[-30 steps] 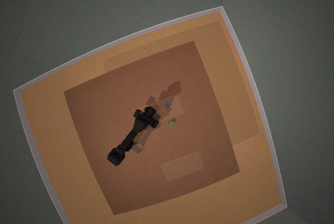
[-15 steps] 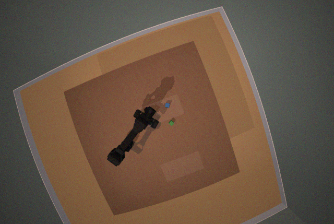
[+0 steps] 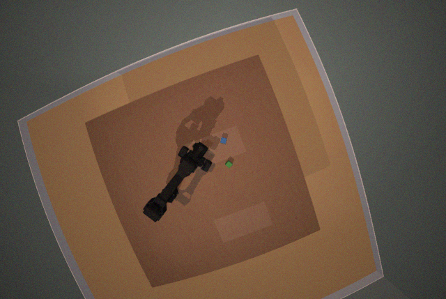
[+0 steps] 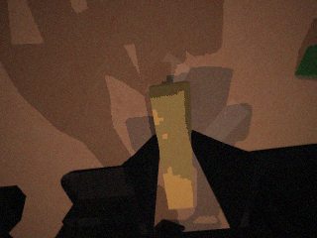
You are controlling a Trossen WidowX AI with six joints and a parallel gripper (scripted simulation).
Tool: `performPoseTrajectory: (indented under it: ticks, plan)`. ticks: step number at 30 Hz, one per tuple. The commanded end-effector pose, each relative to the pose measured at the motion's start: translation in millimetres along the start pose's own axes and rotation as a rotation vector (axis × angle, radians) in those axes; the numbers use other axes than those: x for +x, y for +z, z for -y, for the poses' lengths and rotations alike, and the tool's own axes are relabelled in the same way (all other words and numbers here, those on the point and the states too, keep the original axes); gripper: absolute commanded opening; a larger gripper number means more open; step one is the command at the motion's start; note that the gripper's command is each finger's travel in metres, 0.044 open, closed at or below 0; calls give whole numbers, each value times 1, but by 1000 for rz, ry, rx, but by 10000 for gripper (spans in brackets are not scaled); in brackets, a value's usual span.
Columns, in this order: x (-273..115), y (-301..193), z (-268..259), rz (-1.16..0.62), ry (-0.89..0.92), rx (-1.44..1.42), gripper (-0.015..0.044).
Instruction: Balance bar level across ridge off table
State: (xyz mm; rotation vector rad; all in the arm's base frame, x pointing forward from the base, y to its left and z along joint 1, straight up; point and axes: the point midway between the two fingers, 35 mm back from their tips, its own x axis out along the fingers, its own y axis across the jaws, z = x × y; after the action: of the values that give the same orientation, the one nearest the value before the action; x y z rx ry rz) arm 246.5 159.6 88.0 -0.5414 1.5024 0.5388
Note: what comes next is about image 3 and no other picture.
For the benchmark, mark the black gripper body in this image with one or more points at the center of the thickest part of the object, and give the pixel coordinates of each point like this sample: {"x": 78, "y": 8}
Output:
{"x": 205, "y": 165}

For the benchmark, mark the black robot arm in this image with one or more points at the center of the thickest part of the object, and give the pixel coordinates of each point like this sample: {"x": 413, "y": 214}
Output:
{"x": 157, "y": 206}

